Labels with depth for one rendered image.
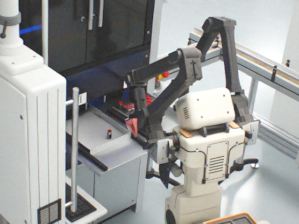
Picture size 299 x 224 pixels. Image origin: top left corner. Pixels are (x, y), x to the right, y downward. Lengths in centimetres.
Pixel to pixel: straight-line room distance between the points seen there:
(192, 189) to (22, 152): 80
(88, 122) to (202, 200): 79
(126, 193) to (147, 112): 132
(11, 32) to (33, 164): 49
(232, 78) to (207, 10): 435
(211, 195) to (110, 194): 104
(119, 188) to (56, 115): 152
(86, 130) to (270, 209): 158
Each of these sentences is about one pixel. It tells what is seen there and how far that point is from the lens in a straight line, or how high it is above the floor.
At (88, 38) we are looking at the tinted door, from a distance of 298.
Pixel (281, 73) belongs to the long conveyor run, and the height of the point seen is 94.
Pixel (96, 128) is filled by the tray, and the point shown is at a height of 88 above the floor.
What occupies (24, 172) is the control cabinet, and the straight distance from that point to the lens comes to 234.
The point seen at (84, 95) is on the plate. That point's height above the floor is 103.
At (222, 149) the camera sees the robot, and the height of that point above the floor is 118.
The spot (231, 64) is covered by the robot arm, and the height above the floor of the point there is 140.
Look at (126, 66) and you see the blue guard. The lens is 323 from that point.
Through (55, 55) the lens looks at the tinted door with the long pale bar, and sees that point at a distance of 289.
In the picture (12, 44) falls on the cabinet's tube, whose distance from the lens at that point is 228.
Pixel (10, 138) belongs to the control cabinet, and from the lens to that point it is 235.
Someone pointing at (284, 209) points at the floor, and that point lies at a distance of 421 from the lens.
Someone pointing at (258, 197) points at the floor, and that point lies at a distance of 426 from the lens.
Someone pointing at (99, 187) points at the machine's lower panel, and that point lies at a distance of 356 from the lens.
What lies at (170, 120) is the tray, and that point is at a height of 88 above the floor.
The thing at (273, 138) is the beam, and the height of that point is 50.
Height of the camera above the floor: 262
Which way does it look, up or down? 32 degrees down
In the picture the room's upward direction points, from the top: 6 degrees clockwise
